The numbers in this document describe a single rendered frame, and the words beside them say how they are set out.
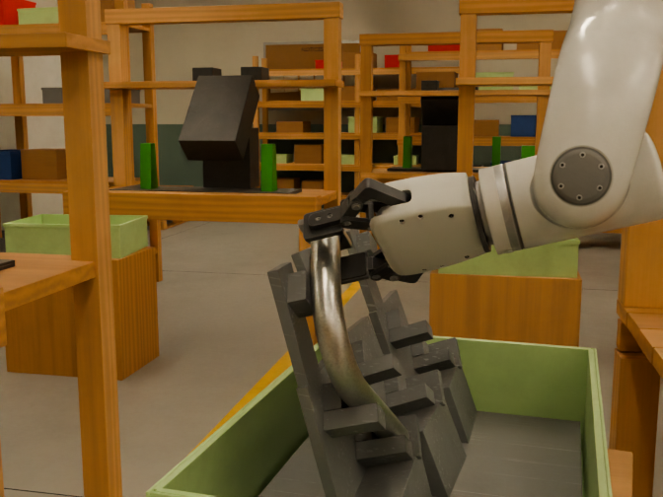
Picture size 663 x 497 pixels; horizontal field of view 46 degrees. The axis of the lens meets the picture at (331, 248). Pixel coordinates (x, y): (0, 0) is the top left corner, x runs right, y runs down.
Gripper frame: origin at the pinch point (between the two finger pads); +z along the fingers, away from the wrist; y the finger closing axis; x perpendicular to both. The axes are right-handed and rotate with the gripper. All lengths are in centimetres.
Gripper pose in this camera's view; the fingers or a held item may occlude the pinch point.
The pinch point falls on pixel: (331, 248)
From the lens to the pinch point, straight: 80.0
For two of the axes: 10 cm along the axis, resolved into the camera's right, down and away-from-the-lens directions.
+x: 0.1, 7.9, -6.1
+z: -9.4, 2.2, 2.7
